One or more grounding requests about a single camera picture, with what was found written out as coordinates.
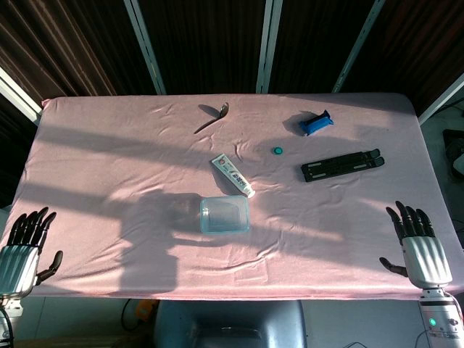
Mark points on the white frame post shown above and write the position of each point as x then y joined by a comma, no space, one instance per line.
357,47
146,47
18,96
440,99
269,47

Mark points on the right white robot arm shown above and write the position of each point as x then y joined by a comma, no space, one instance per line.
440,319

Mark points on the teal bottle cap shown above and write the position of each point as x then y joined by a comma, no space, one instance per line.
278,151

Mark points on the yellow device under table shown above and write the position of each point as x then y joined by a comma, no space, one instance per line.
143,311

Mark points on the dark brown pleated curtain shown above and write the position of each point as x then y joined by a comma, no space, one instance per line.
311,43
420,43
206,43
65,47

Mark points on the pink tablecloth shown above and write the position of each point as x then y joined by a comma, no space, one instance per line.
108,181

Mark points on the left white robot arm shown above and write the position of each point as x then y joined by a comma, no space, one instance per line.
11,306

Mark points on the white toothpaste tube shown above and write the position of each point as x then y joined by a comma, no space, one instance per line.
232,174

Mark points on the blue snack packet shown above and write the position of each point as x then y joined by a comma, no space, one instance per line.
316,123

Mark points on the metal spoon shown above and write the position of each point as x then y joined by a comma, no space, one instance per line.
222,111

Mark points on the black equipment on floor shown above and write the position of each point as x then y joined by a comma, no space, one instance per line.
453,141

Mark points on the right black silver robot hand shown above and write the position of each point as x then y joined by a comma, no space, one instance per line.
426,257

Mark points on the clear lid with blue rim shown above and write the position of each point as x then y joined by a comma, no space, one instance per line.
202,217

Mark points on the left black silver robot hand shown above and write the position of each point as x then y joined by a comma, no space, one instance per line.
20,261

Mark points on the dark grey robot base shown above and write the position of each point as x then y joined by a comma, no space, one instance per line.
228,322

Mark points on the clear plastic container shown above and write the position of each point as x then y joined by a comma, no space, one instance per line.
224,217

